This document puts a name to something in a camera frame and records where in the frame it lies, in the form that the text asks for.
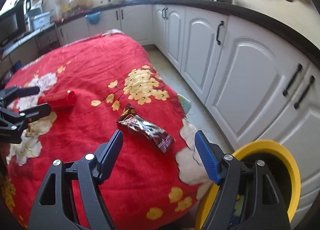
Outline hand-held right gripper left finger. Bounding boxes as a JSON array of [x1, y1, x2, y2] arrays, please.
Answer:
[[27, 130, 124, 230]]

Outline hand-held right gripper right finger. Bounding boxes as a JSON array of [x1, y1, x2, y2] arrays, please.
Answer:
[[194, 131, 290, 230]]

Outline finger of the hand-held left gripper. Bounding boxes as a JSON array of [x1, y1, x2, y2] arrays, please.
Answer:
[[0, 86, 40, 106], [0, 103, 52, 144]]

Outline red cylindrical can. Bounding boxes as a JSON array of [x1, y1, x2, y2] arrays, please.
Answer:
[[37, 90, 77, 109]]

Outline dark red snack packet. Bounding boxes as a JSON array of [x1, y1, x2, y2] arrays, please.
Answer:
[[117, 103, 175, 153]]

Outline yellow rimmed trash bin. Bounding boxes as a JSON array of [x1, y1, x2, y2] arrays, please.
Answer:
[[195, 140, 301, 230]]

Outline pale floor cloth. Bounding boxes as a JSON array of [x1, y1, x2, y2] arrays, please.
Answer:
[[178, 94, 192, 117]]

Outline black microwave oven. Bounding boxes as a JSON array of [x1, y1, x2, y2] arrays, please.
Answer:
[[0, 0, 27, 43]]

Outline pale blue storage box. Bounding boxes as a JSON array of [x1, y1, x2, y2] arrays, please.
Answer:
[[27, 11, 51, 31]]

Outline red floral blanket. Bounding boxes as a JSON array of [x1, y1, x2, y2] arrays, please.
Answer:
[[0, 28, 215, 230]]

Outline white lower cabinets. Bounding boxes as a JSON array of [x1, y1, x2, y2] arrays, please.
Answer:
[[56, 3, 320, 218]]

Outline cluster of small jars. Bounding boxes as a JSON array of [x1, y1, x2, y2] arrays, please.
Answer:
[[59, 0, 83, 15]]

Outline blue plastic basin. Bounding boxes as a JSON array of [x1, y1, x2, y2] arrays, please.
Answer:
[[86, 12, 102, 24]]

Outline black kitchen countertop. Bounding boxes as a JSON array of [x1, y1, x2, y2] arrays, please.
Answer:
[[54, 0, 320, 70]]

